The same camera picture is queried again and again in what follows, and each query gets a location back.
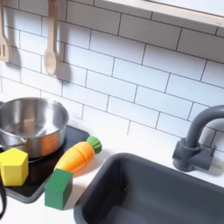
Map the orange toy carrot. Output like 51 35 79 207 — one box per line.
53 136 103 174

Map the green cube block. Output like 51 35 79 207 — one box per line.
44 168 74 211

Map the yellow pentagon block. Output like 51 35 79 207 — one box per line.
0 147 30 187

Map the black stove top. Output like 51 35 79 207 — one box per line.
0 101 91 205

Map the steel pot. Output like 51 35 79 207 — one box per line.
0 96 70 160

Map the wooden spoon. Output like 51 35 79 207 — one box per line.
43 0 60 77

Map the dark grey tap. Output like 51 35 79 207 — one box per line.
171 105 224 173

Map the dark grey sink basin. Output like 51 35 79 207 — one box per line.
73 152 224 224

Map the wooden slotted spatula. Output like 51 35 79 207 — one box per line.
0 0 11 63

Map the thin black cable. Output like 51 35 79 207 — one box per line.
0 174 8 221

